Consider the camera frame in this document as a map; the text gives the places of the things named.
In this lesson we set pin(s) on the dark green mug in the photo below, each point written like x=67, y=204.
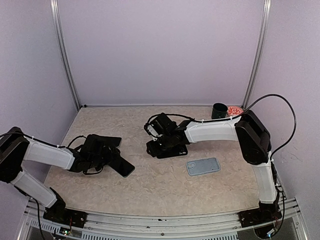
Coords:
x=219, y=111

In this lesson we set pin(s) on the left aluminium frame post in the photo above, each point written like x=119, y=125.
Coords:
x=54, y=5

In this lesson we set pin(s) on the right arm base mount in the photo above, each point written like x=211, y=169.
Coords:
x=263, y=214

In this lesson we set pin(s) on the front aluminium rail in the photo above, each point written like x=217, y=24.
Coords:
x=108, y=226

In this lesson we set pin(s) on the green edged smartphone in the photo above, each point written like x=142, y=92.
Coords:
x=122, y=166

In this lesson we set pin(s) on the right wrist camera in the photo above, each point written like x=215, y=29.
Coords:
x=150, y=130

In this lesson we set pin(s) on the black phone case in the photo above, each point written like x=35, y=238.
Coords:
x=176, y=151

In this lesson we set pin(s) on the aluminium frame post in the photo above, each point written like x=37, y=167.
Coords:
x=267, y=4
x=54, y=5

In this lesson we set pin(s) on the light blue phone case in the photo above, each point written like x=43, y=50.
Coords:
x=203, y=166

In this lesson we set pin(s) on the red white patterned bowl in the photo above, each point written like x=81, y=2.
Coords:
x=234, y=111

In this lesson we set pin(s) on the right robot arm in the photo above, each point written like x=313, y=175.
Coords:
x=254, y=141

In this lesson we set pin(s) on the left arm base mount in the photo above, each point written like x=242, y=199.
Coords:
x=58, y=213

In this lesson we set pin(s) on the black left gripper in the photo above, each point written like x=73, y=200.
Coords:
x=109, y=155

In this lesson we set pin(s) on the right aluminium frame post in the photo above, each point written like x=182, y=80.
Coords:
x=267, y=4

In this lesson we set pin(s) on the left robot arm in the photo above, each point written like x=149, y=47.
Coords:
x=17, y=147

